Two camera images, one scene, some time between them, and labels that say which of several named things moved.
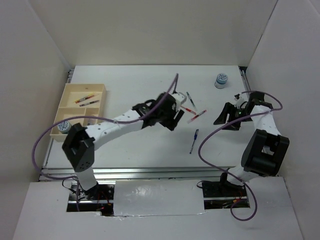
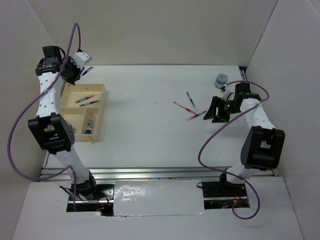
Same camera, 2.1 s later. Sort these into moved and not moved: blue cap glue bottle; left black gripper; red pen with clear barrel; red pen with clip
Moved: left black gripper
Not moved: blue cap glue bottle; red pen with clear barrel; red pen with clip
